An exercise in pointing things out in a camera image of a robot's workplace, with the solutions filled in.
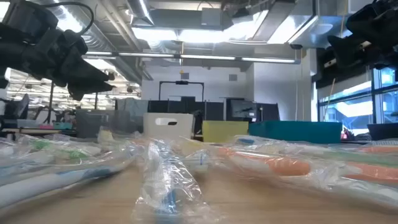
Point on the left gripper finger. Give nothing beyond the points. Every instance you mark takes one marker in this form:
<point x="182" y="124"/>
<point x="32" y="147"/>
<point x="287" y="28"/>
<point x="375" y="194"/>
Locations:
<point x="84" y="90"/>
<point x="84" y="70"/>

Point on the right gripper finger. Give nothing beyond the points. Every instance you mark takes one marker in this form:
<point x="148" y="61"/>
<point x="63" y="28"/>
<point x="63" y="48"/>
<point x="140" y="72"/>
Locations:
<point x="343" y="46"/>

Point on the black spotlight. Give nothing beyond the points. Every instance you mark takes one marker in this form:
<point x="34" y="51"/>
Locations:
<point x="111" y="76"/>

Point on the grey transparent plastic bin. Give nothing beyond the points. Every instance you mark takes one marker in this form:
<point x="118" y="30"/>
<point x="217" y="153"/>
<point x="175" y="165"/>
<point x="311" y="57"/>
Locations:
<point x="93" y="124"/>

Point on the teal small box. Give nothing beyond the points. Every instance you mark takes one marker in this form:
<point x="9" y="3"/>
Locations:
<point x="63" y="126"/>

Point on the grey fabric cover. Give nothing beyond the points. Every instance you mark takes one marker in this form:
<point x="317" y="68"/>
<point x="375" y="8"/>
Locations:
<point x="133" y="107"/>

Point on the pink small box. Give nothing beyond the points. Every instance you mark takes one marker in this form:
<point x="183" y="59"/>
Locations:
<point x="46" y="127"/>

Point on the large window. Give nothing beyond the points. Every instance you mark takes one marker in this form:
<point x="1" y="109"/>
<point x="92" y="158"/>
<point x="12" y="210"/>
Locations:
<point x="351" y="109"/>

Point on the wooden desk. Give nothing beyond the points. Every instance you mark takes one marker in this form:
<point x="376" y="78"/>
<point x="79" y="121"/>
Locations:
<point x="31" y="131"/>

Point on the dark navy tray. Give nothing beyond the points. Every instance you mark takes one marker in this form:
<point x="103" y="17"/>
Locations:
<point x="384" y="132"/>

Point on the teal plastic bin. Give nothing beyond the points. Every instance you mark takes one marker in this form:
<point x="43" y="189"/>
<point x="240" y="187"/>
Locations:
<point x="295" y="132"/>

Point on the white plastic bin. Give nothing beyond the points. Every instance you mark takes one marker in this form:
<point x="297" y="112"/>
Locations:
<point x="180" y="127"/>

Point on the black monitor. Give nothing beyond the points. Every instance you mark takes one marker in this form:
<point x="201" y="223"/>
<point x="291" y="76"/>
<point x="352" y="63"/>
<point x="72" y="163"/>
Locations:
<point x="244" y="109"/>

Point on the long ceiling light strip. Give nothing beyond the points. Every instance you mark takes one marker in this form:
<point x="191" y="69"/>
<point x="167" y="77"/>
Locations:
<point x="205" y="57"/>

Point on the yellow plastic bin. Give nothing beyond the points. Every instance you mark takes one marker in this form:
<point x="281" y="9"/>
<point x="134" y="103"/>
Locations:
<point x="224" y="132"/>

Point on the black tripod frame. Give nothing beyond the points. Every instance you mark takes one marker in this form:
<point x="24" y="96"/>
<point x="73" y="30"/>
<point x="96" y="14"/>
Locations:
<point x="50" y="105"/>

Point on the flat metal ceiling duct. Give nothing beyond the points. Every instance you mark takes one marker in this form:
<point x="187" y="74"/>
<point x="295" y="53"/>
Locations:
<point x="311" y="28"/>

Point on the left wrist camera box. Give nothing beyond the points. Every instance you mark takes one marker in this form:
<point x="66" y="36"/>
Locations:
<point x="31" y="14"/>

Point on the black gantry frame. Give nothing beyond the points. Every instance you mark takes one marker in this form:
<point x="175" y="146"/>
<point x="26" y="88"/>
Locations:
<point x="182" y="82"/>

